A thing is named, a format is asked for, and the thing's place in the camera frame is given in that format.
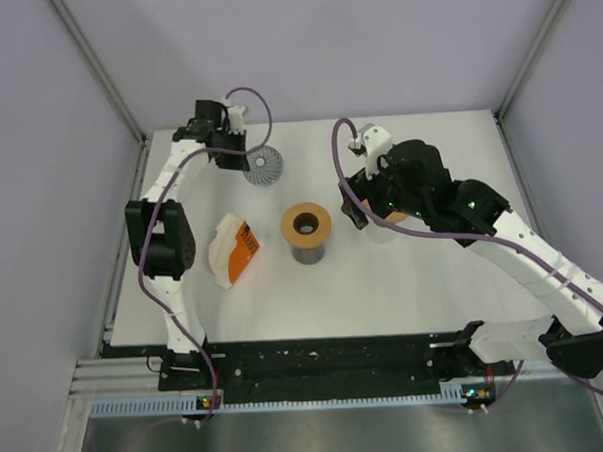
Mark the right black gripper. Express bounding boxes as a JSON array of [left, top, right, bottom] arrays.
[[338, 155, 429, 229]]

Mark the clear glass carafe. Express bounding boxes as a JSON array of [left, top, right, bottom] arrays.
[[365, 222, 397, 244]]

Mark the wooden dripper ring holder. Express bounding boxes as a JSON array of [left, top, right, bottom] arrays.
[[363, 199, 407, 224]]

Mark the smoky grey glass carafe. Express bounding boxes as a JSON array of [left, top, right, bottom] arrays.
[[291, 244, 326, 266]]

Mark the orange coffee filter pack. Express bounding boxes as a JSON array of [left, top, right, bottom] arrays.
[[208, 213, 260, 289]]

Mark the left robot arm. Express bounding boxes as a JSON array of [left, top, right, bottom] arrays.
[[125, 99, 250, 354]]

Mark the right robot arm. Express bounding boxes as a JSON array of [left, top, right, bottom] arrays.
[[340, 136, 603, 379]]

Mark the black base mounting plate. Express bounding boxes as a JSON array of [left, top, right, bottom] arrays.
[[156, 328, 518, 409]]

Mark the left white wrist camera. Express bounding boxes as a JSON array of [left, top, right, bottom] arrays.
[[221, 97, 248, 135]]

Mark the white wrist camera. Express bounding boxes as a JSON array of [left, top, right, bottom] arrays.
[[348, 123, 393, 180], [221, 97, 248, 135]]

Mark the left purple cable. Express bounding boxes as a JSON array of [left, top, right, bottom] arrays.
[[128, 84, 286, 426]]

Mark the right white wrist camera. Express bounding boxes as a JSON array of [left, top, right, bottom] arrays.
[[348, 123, 393, 180]]

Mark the grey slotted cable duct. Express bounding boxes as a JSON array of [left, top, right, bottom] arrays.
[[90, 396, 199, 418]]

